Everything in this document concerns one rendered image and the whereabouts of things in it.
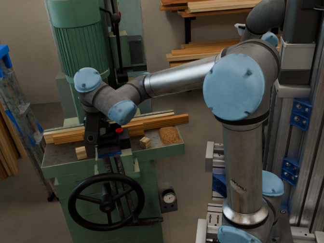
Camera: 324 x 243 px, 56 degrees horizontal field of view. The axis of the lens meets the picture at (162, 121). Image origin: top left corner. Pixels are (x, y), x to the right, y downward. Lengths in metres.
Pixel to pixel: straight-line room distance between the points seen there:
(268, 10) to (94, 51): 0.64
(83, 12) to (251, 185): 0.79
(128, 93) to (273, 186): 0.49
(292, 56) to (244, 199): 0.45
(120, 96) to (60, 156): 0.58
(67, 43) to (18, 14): 2.59
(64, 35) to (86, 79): 0.34
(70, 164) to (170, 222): 1.06
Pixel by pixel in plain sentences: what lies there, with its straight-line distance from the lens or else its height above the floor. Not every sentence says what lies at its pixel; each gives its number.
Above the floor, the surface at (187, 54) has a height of 0.61.
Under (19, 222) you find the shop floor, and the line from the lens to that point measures 2.50.
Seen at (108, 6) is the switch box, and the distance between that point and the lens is 1.50.
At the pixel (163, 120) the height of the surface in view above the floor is 0.94.
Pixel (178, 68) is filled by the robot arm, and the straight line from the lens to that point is 0.85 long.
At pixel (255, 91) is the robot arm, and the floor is 1.42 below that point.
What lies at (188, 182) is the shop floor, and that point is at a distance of 2.46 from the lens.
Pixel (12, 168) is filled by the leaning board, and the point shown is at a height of 0.08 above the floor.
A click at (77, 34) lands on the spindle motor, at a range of 1.17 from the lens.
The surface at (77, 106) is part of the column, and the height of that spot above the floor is 0.98.
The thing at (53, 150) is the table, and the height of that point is 0.90.
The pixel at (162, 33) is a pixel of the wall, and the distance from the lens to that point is 3.59.
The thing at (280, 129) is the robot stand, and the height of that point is 1.10.
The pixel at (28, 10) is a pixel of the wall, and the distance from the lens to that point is 3.72.
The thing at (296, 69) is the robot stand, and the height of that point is 1.30.
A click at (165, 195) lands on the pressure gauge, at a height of 0.68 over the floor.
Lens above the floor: 1.66
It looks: 31 degrees down
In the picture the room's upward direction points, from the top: 5 degrees counter-clockwise
